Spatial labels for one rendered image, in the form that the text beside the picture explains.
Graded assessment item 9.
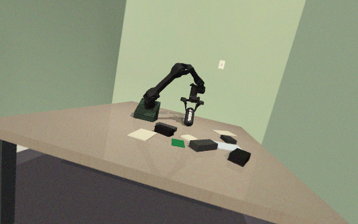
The green flat rectangular card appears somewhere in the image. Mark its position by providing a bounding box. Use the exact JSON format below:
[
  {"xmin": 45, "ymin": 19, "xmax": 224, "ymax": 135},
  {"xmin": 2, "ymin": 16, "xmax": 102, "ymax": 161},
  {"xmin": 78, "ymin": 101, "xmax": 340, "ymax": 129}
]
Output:
[{"xmin": 172, "ymin": 138, "xmax": 185, "ymax": 148}]

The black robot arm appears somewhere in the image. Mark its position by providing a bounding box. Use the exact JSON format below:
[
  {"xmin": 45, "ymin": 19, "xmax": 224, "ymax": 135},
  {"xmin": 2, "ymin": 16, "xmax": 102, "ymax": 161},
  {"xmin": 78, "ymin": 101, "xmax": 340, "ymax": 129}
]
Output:
[{"xmin": 143, "ymin": 63, "xmax": 206, "ymax": 110}]

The dark grey controller unit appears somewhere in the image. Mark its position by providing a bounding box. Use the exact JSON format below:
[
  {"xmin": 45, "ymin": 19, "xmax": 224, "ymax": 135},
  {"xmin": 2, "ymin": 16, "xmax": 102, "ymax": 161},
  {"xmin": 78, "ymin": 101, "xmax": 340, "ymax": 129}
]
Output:
[{"xmin": 184, "ymin": 107, "xmax": 194, "ymax": 126}]

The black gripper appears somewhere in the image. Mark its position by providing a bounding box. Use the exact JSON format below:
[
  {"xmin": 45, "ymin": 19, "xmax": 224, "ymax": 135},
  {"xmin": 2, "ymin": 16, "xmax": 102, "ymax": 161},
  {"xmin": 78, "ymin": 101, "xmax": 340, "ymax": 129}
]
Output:
[{"xmin": 180, "ymin": 92, "xmax": 204, "ymax": 112}]

